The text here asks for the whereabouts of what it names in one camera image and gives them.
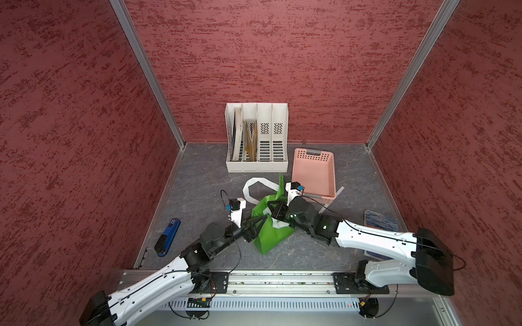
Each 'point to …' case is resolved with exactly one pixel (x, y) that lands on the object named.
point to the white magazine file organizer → (272, 137)
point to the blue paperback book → (376, 220)
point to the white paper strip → (337, 193)
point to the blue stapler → (164, 242)
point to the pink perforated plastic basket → (315, 171)
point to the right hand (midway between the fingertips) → (265, 209)
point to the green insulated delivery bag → (270, 235)
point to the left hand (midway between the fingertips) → (261, 218)
